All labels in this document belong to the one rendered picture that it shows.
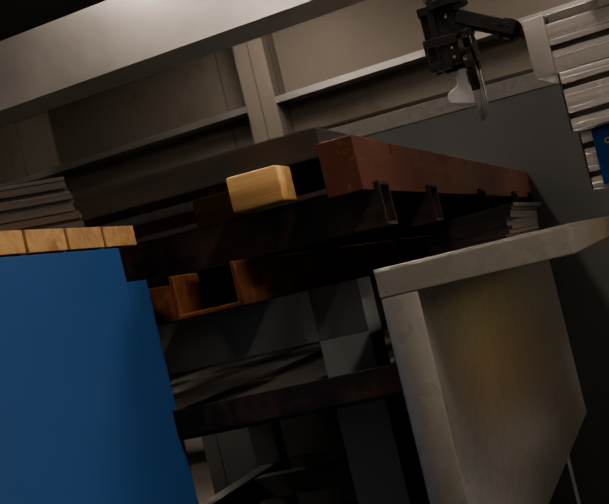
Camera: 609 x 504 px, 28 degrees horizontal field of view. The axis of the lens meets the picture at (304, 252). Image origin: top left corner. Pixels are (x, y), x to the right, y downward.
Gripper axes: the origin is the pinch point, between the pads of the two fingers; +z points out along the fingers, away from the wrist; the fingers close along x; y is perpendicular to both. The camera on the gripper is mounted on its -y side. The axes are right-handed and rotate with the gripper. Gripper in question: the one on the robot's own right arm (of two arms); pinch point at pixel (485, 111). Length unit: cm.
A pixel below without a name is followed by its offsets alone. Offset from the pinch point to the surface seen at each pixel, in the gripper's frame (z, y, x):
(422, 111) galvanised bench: -13, 25, -81
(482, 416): 41, 0, 66
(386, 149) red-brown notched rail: 8, 4, 65
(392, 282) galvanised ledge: 24, 3, 85
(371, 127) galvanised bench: -13, 38, -81
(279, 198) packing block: 12, 13, 82
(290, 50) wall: -192, 265, -836
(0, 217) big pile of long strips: 8, 38, 97
